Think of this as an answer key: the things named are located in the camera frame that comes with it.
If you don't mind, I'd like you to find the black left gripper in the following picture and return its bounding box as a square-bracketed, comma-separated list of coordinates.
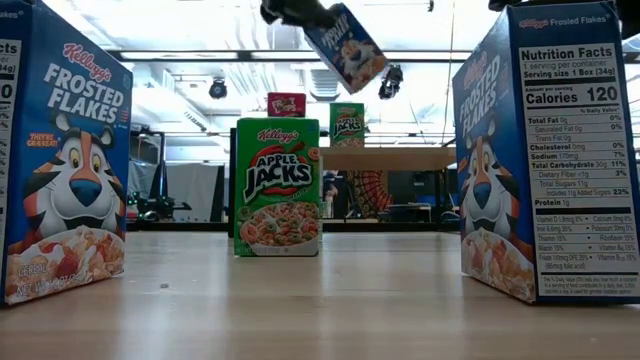
[259, 0, 341, 29]

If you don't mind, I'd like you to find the blue Frosted Flakes cereal box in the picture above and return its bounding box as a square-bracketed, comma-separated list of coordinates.
[303, 2, 389, 95]
[0, 0, 134, 307]
[452, 1, 640, 305]

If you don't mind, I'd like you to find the red Froot Loops cereal box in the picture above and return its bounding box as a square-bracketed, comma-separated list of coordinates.
[267, 92, 307, 119]

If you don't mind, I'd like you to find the green Apple Jacks cereal box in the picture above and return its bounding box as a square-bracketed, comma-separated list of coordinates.
[329, 102, 366, 149]
[233, 117, 322, 258]

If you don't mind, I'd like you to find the person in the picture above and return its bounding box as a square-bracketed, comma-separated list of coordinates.
[322, 170, 344, 220]

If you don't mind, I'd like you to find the spiral patterned cloth panel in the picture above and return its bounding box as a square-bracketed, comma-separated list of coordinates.
[347, 169, 394, 220]

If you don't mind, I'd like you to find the grey curtain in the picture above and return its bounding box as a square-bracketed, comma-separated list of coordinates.
[128, 160, 224, 223]

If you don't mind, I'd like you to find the black ceiling camera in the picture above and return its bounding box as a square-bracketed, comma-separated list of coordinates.
[378, 63, 404, 100]
[208, 77, 229, 100]

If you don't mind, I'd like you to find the black aluminium table frame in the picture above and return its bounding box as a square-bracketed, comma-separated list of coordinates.
[127, 221, 461, 234]

